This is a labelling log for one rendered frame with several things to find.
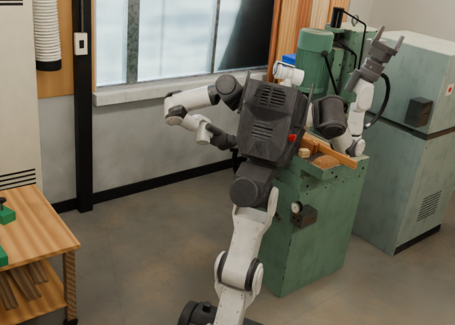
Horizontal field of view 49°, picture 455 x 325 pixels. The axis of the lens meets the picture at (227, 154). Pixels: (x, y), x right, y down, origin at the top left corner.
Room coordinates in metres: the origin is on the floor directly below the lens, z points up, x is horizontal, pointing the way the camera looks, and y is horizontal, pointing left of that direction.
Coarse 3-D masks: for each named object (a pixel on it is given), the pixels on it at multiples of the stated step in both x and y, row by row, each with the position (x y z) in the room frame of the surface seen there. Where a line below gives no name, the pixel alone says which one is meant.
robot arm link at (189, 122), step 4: (168, 100) 2.08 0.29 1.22; (172, 100) 2.07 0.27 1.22; (164, 104) 2.12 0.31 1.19; (168, 104) 2.06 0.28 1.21; (172, 104) 2.06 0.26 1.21; (168, 108) 2.05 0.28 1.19; (168, 112) 2.03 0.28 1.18; (188, 116) 2.14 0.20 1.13; (184, 120) 2.11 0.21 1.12; (188, 120) 2.14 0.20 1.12; (192, 120) 2.16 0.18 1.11; (180, 124) 2.11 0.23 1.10; (184, 124) 2.12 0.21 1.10; (188, 124) 2.14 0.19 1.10; (192, 124) 2.15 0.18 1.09; (188, 128) 2.15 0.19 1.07; (192, 128) 2.16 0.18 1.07
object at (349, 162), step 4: (320, 144) 2.46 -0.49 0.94; (320, 148) 2.46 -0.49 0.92; (324, 148) 2.44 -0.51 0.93; (328, 148) 2.42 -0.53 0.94; (324, 152) 2.43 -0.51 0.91; (328, 152) 2.41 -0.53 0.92; (332, 152) 2.39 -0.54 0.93; (336, 152) 2.38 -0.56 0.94; (336, 156) 2.37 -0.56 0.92; (340, 156) 2.36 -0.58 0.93; (344, 156) 2.34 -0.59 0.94; (340, 160) 2.35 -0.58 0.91; (344, 160) 2.33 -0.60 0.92; (348, 160) 2.31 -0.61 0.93; (352, 160) 2.30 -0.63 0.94; (344, 164) 2.33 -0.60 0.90; (348, 164) 2.31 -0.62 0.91; (352, 164) 2.29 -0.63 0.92; (356, 164) 2.29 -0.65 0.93; (352, 168) 2.29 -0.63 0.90
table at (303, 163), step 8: (296, 152) 2.41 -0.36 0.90; (320, 152) 2.45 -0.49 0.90; (296, 160) 2.37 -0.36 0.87; (304, 160) 2.33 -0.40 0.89; (312, 160) 2.33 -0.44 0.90; (304, 168) 2.32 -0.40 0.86; (312, 168) 2.28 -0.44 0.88; (320, 168) 2.25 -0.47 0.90; (328, 168) 2.26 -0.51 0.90; (336, 168) 2.30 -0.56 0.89; (344, 168) 2.34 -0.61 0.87; (320, 176) 2.24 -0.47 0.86; (328, 176) 2.27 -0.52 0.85
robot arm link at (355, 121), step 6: (354, 114) 2.05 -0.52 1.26; (360, 114) 2.05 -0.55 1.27; (348, 120) 2.08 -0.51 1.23; (354, 120) 2.05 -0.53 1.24; (360, 120) 2.05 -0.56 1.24; (354, 126) 2.05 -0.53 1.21; (360, 126) 2.05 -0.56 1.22; (354, 132) 2.05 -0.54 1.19; (360, 132) 2.06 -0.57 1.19; (354, 138) 2.04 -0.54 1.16; (360, 138) 2.05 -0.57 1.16
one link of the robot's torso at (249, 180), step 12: (240, 168) 1.76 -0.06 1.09; (252, 168) 1.76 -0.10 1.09; (264, 168) 1.76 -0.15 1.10; (240, 180) 1.66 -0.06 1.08; (252, 180) 1.66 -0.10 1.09; (264, 180) 1.70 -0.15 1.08; (240, 192) 1.64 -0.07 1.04; (252, 192) 1.63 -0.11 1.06; (264, 192) 1.68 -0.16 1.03; (240, 204) 1.62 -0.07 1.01; (252, 204) 1.62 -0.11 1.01
